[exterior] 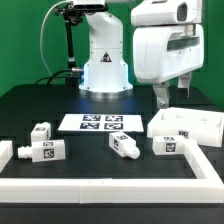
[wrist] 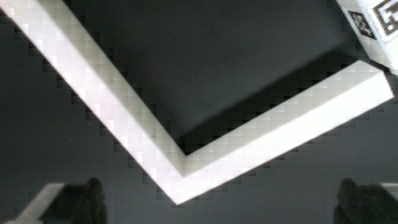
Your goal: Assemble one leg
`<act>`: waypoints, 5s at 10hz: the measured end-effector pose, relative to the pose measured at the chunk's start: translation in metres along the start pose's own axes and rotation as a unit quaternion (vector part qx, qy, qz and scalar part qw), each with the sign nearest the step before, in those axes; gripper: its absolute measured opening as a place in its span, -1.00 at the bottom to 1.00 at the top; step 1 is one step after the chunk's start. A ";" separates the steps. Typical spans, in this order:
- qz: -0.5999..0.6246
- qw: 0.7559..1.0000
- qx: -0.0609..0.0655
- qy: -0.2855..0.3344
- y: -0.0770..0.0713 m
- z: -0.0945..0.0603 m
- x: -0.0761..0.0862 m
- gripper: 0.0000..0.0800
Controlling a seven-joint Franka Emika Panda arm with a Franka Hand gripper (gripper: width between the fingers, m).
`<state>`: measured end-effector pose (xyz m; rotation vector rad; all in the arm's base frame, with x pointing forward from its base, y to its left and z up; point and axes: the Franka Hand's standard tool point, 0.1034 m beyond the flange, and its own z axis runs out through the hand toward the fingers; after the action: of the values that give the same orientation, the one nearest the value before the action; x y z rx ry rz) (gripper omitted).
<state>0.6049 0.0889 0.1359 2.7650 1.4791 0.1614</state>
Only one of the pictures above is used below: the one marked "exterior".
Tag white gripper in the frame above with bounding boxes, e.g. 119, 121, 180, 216
133, 25, 204, 109

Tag white square tabletop part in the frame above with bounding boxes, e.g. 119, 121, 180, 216
147, 107, 224, 147

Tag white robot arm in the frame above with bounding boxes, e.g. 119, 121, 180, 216
72, 0, 204, 109

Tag white paper marker sheet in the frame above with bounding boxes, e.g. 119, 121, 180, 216
58, 114, 144, 132

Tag white U-shaped fence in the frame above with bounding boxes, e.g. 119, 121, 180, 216
0, 139, 224, 204

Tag black cables at base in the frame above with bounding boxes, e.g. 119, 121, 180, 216
34, 67, 84, 86

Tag black camera stand pole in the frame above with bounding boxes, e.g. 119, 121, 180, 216
54, 2, 84, 88

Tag white grey cable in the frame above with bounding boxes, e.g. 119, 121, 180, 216
39, 0, 70, 77

